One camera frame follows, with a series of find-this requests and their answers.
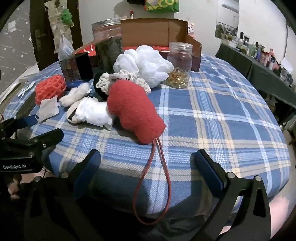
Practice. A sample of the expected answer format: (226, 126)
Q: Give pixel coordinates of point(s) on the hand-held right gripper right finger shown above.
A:
(208, 171)

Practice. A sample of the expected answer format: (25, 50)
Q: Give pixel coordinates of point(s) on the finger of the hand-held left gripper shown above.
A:
(25, 121)
(48, 136)

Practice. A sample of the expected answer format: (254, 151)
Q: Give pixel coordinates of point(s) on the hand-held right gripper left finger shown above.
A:
(90, 166)

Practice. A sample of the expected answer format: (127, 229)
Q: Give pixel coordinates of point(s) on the round beige powder puff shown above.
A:
(72, 111)

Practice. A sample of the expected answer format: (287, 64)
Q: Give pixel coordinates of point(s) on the red foam net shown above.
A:
(49, 89)

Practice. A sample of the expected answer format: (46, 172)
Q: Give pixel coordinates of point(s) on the white fluffy star scrunchie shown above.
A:
(74, 93)

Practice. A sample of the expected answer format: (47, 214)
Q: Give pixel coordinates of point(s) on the white cloth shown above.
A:
(94, 113)

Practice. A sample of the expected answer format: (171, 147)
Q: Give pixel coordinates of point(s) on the black scrunchie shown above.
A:
(99, 88)

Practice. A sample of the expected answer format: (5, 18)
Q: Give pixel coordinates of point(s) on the cream crochet scrunchie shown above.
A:
(129, 81)

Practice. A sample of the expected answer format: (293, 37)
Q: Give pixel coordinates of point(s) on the white mesh bath pouf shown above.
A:
(145, 62)

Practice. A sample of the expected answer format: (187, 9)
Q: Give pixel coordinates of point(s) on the cardboard box red interior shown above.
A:
(150, 30)

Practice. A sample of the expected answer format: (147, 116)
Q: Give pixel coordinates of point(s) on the person's left hand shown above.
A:
(13, 187)

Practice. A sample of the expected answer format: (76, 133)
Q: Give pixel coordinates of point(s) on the white paper packet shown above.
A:
(48, 109)

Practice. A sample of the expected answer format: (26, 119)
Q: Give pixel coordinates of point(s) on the white round sticker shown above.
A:
(26, 89)

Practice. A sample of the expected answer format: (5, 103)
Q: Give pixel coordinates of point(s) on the blue plaid tablecloth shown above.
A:
(208, 115)

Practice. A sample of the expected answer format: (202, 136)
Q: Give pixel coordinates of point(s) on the black box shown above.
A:
(83, 66)

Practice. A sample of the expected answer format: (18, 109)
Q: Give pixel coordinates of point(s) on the clear plastic bag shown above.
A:
(66, 48)

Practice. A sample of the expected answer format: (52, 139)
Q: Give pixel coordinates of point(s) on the hanging fabric organizer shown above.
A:
(54, 27)

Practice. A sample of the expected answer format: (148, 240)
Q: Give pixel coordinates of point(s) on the dark wooden door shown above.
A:
(39, 20)

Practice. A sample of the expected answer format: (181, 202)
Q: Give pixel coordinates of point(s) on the large glass jar dark contents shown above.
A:
(108, 51)

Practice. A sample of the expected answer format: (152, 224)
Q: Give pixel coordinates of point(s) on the small jar with gold capsules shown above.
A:
(179, 67)

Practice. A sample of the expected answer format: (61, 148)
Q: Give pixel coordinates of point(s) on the side table with green cloth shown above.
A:
(254, 69)

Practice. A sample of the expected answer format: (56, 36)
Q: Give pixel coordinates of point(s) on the green plush toy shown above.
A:
(67, 17)

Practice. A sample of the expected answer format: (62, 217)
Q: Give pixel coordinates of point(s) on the row of bottles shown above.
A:
(266, 54)

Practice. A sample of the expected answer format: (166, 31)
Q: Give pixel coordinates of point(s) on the white stick with red tip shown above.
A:
(132, 14)

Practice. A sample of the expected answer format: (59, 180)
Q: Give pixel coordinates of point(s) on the white air conditioner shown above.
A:
(231, 4)

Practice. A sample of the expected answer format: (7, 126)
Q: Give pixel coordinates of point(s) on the green shopping bag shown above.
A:
(161, 5)

